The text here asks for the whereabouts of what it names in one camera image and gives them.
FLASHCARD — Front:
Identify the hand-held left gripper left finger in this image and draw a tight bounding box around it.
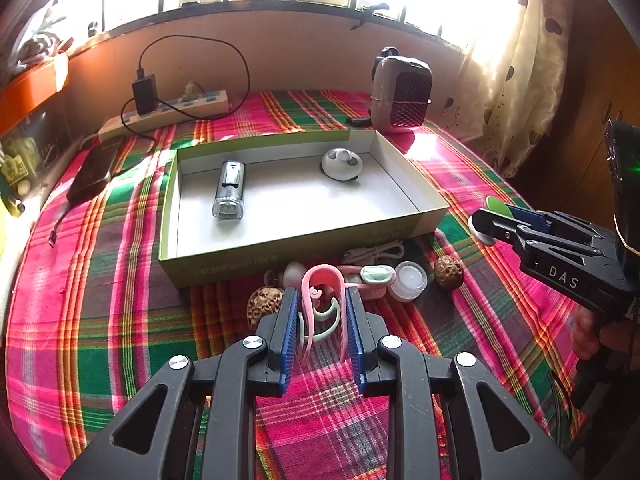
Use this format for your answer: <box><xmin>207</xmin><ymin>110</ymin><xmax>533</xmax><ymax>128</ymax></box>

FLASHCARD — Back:
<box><xmin>60</xmin><ymin>287</ymin><xmax>302</xmax><ymax>480</ymax></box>

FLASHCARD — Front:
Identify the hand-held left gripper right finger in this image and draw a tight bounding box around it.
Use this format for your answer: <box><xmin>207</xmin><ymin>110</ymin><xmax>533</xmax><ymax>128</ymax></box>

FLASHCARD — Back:
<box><xmin>344</xmin><ymin>287</ymin><xmax>584</xmax><ymax>480</ymax></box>

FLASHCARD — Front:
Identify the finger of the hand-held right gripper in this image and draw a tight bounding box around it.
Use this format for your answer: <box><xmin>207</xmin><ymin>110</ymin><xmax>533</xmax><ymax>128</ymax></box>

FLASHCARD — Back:
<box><xmin>470</xmin><ymin>208</ymin><xmax>623</xmax><ymax>273</ymax></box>
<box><xmin>507</xmin><ymin>206</ymin><xmax>608</xmax><ymax>243</ymax></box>

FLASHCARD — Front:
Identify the green mushroom-shaped knob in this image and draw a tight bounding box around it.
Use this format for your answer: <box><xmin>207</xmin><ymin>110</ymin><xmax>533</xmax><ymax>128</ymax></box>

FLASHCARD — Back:
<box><xmin>469</xmin><ymin>195</ymin><xmax>516</xmax><ymax>247</ymax></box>

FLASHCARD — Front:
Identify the brown walnut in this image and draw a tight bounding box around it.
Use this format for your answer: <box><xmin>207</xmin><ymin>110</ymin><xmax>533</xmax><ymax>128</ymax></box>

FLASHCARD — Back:
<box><xmin>433</xmin><ymin>254</ymin><xmax>466</xmax><ymax>291</ymax></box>
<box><xmin>248</xmin><ymin>287</ymin><xmax>286</xmax><ymax>329</ymax></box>

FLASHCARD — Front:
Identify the pink looped plastic clip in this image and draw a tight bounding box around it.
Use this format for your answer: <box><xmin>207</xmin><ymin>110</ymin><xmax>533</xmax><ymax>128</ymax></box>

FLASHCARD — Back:
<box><xmin>298</xmin><ymin>262</ymin><xmax>351</xmax><ymax>367</ymax></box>

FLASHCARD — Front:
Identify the white knob with screw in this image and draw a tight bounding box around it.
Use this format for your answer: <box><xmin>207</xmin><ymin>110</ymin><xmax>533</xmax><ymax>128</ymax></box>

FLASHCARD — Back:
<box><xmin>263</xmin><ymin>261</ymin><xmax>305</xmax><ymax>292</ymax></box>

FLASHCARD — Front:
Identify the pink clip with mint oval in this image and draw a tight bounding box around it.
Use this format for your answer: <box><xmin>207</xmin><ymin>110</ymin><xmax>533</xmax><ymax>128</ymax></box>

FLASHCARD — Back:
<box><xmin>342</xmin><ymin>264</ymin><xmax>399</xmax><ymax>302</ymax></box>

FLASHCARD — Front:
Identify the small clear plastic jar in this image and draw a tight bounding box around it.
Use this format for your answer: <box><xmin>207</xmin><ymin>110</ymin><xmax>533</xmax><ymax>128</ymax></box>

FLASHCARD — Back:
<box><xmin>388</xmin><ymin>261</ymin><xmax>429</xmax><ymax>304</ymax></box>

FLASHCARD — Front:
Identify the white usb cable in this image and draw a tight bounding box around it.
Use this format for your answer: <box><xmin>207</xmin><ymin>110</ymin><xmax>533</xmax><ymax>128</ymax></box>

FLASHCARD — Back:
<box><xmin>342</xmin><ymin>239</ymin><xmax>406</xmax><ymax>266</ymax></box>

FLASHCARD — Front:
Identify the green cardboard box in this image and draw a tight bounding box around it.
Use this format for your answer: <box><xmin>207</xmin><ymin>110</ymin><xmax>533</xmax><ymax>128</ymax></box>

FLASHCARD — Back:
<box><xmin>157</xmin><ymin>127</ymin><xmax>451</xmax><ymax>289</ymax></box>

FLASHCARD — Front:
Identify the person's right hand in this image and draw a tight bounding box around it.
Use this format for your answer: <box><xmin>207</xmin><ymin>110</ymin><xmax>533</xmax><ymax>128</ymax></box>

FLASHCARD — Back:
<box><xmin>571</xmin><ymin>304</ymin><xmax>604</xmax><ymax>361</ymax></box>

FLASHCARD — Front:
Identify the cream dotted curtain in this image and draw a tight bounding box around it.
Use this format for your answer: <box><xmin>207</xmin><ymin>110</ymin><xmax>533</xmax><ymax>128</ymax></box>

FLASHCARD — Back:
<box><xmin>440</xmin><ymin>0</ymin><xmax>577</xmax><ymax>179</ymax></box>

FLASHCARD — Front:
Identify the clear black flashlight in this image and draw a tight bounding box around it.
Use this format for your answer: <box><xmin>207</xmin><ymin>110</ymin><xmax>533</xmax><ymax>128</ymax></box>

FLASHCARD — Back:
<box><xmin>212</xmin><ymin>159</ymin><xmax>246</xmax><ymax>221</ymax></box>

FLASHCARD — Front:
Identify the white round panda gadget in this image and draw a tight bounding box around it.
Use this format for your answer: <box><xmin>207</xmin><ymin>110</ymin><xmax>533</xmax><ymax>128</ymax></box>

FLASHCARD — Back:
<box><xmin>319</xmin><ymin>147</ymin><xmax>364</xmax><ymax>181</ymax></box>

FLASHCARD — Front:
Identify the grey mini heater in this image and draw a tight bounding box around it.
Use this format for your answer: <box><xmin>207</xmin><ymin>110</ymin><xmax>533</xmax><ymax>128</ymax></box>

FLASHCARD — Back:
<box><xmin>367</xmin><ymin>47</ymin><xmax>434</xmax><ymax>134</ymax></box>

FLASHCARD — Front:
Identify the wooden wardrobe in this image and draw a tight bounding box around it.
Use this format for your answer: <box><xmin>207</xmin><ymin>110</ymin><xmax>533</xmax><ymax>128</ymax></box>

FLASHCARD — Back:
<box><xmin>515</xmin><ymin>0</ymin><xmax>640</xmax><ymax>213</ymax></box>

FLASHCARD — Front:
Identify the plaid blanket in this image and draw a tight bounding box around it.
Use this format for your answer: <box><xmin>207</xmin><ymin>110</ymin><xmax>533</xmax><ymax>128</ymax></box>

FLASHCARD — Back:
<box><xmin>5</xmin><ymin>88</ymin><xmax>592</xmax><ymax>480</ymax></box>

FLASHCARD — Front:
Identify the black window latch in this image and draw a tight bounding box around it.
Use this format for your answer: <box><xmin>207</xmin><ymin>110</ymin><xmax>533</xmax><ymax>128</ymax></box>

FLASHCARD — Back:
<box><xmin>349</xmin><ymin>3</ymin><xmax>391</xmax><ymax>31</ymax></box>

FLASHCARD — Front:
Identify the black power bank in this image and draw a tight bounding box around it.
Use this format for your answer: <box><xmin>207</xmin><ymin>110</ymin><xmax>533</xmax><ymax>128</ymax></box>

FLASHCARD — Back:
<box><xmin>66</xmin><ymin>134</ymin><xmax>126</xmax><ymax>204</ymax></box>

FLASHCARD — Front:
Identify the beige power strip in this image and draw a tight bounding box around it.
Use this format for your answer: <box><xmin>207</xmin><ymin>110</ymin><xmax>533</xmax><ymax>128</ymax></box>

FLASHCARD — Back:
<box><xmin>97</xmin><ymin>88</ymin><xmax>231</xmax><ymax>144</ymax></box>

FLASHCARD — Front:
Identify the black charger brick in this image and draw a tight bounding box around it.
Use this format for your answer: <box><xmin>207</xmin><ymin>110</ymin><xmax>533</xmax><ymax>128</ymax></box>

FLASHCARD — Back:
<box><xmin>131</xmin><ymin>74</ymin><xmax>159</xmax><ymax>116</ymax></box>

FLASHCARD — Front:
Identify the green labelled tin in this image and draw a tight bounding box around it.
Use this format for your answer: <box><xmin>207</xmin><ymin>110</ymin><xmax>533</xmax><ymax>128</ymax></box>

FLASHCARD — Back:
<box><xmin>0</xmin><ymin>152</ymin><xmax>29</xmax><ymax>186</ymax></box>

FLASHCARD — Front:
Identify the potted plant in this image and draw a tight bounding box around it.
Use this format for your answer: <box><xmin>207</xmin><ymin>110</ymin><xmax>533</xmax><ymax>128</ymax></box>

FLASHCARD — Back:
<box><xmin>17</xmin><ymin>2</ymin><xmax>76</xmax><ymax>69</ymax></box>

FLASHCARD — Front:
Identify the short black usb cable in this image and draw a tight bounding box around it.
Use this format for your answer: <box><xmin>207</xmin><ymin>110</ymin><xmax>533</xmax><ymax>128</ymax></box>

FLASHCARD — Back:
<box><xmin>47</xmin><ymin>199</ymin><xmax>77</xmax><ymax>250</ymax></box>

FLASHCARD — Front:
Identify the long black charger cable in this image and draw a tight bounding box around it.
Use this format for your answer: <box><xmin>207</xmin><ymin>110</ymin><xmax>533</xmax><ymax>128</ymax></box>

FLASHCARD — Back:
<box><xmin>122</xmin><ymin>35</ymin><xmax>251</xmax><ymax>134</ymax></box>

